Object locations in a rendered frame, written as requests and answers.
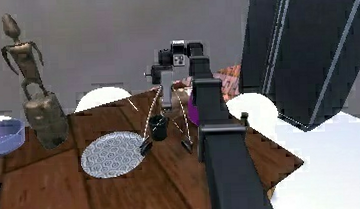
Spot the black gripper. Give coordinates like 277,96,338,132
136,47,195,158

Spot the black mug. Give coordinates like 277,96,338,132
148,114,170,143

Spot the purple round object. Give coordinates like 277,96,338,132
186,92,202,127

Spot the grey patterned round plate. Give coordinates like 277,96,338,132
79,130,147,180

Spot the white round chair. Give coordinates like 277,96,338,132
73,85,133,114
225,91,280,143

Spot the orange patterned cloth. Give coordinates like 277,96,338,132
172,63,244,105

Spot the brown wooden table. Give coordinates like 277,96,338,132
0,82,307,209

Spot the bronze figure statue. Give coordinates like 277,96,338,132
0,10,71,153

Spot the blue bowl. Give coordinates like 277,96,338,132
0,114,27,157

